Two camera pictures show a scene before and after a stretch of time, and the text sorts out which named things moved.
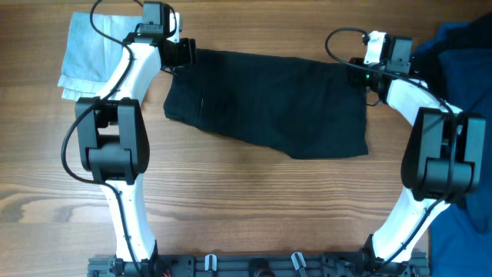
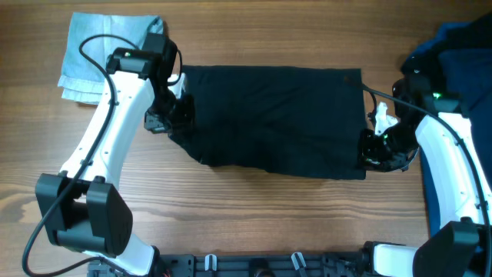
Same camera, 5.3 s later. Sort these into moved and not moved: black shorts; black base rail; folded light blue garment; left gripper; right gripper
Moved: right gripper; left gripper; black shorts
Not moved: black base rail; folded light blue garment
